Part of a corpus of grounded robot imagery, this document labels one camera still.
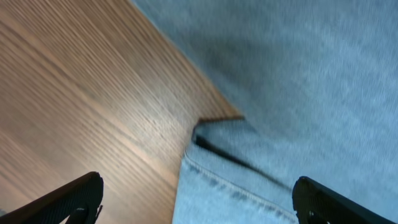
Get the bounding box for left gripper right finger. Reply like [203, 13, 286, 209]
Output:
[292, 176, 394, 224]

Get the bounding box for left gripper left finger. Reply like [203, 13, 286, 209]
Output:
[1, 172, 104, 224]

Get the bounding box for light blue denim jeans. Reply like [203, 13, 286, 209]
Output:
[134, 0, 397, 223]

